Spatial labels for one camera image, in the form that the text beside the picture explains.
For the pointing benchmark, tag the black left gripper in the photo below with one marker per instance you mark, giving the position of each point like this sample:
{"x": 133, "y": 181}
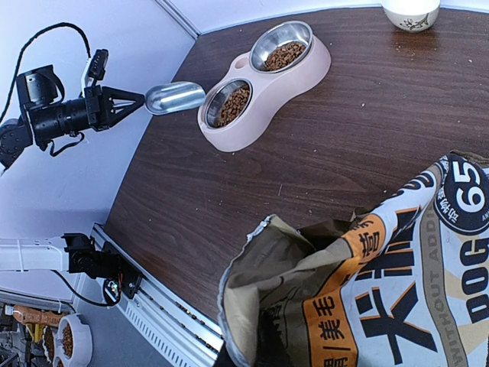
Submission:
{"x": 102, "y": 111}

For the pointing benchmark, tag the metal food scoop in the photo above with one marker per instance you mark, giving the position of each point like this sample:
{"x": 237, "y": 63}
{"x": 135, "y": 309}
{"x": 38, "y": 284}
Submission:
{"x": 174, "y": 97}

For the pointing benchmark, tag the pet food bag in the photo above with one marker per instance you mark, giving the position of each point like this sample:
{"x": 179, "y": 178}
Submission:
{"x": 402, "y": 284}

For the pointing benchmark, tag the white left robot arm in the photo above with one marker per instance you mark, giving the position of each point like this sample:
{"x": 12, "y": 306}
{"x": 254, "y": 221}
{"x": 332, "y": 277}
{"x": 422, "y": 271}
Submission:
{"x": 43, "y": 119}

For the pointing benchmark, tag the pink double pet feeder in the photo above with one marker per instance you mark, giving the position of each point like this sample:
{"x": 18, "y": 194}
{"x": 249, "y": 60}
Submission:
{"x": 270, "y": 92}

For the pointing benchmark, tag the front steel feeder bowl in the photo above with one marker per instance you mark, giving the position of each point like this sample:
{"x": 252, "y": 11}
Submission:
{"x": 218, "y": 99}

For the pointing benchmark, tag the steel feeder bowl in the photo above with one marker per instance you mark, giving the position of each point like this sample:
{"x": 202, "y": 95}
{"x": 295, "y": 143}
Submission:
{"x": 289, "y": 31}
{"x": 218, "y": 99}

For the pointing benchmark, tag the brown kibble pellets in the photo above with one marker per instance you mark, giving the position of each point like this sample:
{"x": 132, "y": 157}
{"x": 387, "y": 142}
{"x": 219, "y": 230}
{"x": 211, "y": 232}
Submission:
{"x": 284, "y": 55}

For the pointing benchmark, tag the rear steel feeder bowl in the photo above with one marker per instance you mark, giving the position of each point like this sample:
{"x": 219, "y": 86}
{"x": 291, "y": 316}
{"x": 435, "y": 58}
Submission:
{"x": 289, "y": 31}

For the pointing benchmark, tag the white triple bowl outside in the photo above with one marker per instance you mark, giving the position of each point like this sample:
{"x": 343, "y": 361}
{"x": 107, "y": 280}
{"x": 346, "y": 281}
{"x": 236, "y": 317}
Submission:
{"x": 68, "y": 344}

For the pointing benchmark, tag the white floral ceramic bowl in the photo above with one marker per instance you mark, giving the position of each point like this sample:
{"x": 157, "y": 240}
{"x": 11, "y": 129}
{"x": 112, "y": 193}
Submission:
{"x": 412, "y": 16}

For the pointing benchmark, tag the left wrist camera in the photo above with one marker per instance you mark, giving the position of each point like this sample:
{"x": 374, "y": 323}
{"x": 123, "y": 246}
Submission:
{"x": 95, "y": 69}

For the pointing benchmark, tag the left aluminium frame post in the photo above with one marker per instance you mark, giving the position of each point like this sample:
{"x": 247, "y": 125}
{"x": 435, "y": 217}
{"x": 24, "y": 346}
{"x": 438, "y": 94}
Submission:
{"x": 179, "y": 17}

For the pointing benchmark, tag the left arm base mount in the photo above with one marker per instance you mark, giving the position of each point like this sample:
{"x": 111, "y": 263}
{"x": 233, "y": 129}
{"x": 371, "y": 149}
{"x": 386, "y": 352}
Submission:
{"x": 120, "y": 277}

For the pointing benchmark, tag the front aluminium rail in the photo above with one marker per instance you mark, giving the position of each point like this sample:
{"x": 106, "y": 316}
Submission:
{"x": 179, "y": 332}

